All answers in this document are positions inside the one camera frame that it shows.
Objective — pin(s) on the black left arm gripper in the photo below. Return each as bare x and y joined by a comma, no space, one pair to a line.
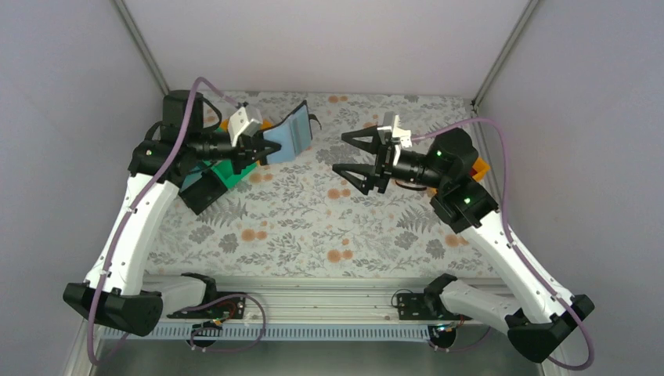
246,145

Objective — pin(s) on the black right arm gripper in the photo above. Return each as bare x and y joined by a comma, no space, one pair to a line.
384,160

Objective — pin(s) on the black leather card holder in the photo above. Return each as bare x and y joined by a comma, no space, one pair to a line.
293,133

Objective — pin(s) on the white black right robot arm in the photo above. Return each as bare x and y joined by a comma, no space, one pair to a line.
541,313

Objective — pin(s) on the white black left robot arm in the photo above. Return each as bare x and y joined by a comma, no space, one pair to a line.
114,292

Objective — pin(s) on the orange plastic bin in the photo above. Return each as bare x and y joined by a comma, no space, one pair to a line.
225,124
479,169

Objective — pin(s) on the green plastic bin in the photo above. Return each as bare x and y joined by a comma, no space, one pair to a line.
223,169

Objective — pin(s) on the black plastic bin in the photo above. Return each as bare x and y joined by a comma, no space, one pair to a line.
202,193

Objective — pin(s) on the floral patterned table mat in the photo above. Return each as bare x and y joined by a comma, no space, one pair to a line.
300,219

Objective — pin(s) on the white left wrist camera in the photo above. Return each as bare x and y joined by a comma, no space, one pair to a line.
246,121

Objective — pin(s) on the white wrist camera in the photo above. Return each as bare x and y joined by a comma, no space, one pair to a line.
392,134
246,121

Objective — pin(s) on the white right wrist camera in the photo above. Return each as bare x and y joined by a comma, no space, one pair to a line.
392,134

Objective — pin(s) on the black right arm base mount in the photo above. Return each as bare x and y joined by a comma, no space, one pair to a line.
419,306

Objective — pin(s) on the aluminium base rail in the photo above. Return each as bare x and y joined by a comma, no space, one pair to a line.
329,309

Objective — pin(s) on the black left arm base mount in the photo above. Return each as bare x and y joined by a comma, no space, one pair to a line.
228,306

